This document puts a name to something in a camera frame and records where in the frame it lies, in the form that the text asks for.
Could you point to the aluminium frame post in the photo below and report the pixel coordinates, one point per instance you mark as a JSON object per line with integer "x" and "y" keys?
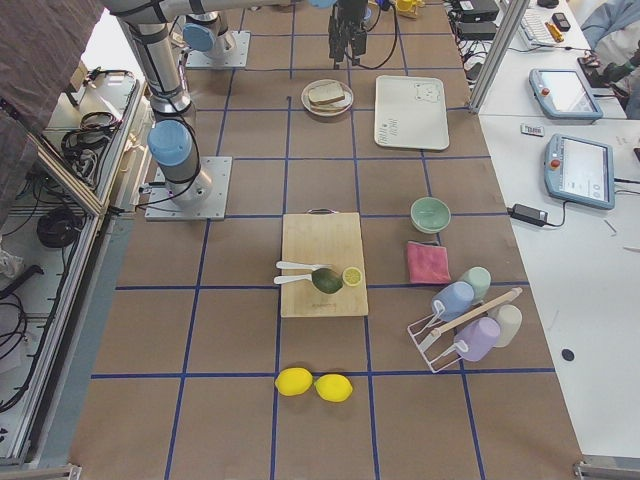
{"x": 505, "y": 33}

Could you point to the white wire cup rack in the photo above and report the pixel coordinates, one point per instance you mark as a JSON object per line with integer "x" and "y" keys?
{"x": 434, "y": 339}

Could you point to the left yellow lemon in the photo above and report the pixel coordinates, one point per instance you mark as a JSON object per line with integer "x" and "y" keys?
{"x": 293, "y": 381}

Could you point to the bread slice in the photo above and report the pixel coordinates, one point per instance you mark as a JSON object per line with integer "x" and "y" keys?
{"x": 326, "y": 93}
{"x": 331, "y": 108}

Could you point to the green avocado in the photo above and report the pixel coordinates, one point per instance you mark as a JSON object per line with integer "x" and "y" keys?
{"x": 326, "y": 280}

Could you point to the white plastic fork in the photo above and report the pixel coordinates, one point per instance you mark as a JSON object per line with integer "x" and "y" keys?
{"x": 284, "y": 279}

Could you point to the yellow lemon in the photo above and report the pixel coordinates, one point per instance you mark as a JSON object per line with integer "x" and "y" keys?
{"x": 333, "y": 387}
{"x": 293, "y": 381}

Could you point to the yellow mug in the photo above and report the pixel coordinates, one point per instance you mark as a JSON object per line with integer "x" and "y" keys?
{"x": 409, "y": 8}

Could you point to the purple cup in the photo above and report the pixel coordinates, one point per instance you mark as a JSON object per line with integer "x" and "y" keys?
{"x": 475, "y": 341}

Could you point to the right yellow lemon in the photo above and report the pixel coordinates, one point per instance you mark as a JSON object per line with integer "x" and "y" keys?
{"x": 333, "y": 387}

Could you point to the beige cup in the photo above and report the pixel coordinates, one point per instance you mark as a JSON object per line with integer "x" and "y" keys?
{"x": 509, "y": 319}

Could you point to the pink cloth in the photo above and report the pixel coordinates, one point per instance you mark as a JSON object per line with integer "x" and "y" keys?
{"x": 427, "y": 264}

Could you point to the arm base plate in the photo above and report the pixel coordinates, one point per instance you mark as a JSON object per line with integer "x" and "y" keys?
{"x": 205, "y": 199}
{"x": 210, "y": 52}

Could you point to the upper teach pendant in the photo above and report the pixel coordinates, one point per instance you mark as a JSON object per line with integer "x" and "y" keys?
{"x": 564, "y": 95}

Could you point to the lower teach pendant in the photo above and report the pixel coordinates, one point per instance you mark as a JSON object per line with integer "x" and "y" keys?
{"x": 579, "y": 170}

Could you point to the blue cup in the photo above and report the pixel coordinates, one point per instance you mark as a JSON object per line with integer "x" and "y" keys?
{"x": 452, "y": 301}

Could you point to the teach pendant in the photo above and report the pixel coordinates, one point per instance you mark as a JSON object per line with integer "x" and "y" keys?
{"x": 564, "y": 95}
{"x": 579, "y": 170}

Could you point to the lemon half slice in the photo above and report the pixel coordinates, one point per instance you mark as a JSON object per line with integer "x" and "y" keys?
{"x": 352, "y": 276}

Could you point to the black power adapter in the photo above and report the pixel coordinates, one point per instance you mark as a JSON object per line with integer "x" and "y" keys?
{"x": 527, "y": 214}

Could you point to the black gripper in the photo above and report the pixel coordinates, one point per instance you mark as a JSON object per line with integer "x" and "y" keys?
{"x": 351, "y": 11}

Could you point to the white plastic knife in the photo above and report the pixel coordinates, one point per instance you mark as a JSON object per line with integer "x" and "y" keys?
{"x": 287, "y": 265}

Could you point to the cream bear tray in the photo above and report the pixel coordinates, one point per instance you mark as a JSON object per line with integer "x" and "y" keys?
{"x": 410, "y": 112}

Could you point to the mint green cup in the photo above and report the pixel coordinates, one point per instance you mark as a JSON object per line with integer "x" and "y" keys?
{"x": 479, "y": 278}

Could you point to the round cream plate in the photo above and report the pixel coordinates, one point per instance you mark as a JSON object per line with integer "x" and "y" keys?
{"x": 304, "y": 95}

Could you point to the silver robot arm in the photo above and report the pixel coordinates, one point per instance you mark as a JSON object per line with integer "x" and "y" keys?
{"x": 216, "y": 23}
{"x": 172, "y": 140}

